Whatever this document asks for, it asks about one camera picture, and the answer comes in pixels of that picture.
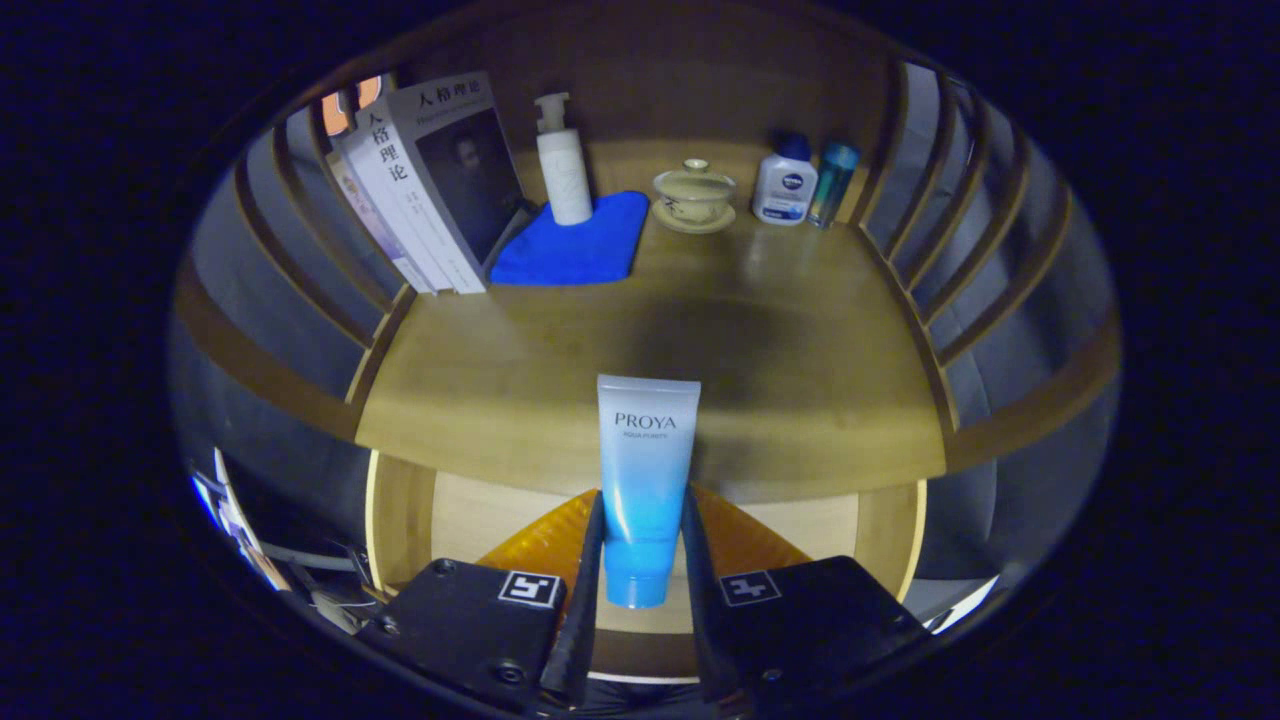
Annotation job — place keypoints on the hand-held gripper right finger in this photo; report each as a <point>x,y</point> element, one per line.
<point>705,650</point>

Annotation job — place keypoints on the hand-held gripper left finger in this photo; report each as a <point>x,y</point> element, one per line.
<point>580,640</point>

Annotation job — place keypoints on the wooden drawer with black knob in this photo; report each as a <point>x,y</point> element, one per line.
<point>480,515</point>

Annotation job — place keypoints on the blue and white tube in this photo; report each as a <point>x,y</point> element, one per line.
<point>645,480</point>

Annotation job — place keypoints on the wooden countertop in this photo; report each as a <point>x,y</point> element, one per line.
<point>800,380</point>

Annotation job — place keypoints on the wooden cabinet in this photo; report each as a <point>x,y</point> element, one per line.
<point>640,90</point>

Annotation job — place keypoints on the white flat board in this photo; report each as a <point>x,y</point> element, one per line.
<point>970,603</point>

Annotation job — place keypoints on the white object with blue edge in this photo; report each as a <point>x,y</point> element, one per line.
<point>232,515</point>

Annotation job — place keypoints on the blue folded cloth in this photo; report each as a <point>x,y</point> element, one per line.
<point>580,250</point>

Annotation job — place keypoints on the plain white book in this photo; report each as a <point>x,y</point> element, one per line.
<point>405,250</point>

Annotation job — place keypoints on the lidded ceramic tea bowl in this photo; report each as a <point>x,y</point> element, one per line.
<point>693,195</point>

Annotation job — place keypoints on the white pump bottle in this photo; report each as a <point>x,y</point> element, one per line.
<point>565,180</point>

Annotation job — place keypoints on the white lotion bottle blue cap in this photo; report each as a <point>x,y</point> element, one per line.
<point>783,190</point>

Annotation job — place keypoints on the white book with dark cover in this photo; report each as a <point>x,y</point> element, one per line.
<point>470,180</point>

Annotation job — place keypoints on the teal slim bottle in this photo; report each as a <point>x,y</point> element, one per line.
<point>830,185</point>

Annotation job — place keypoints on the pale purple book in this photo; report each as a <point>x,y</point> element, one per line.
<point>368,205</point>

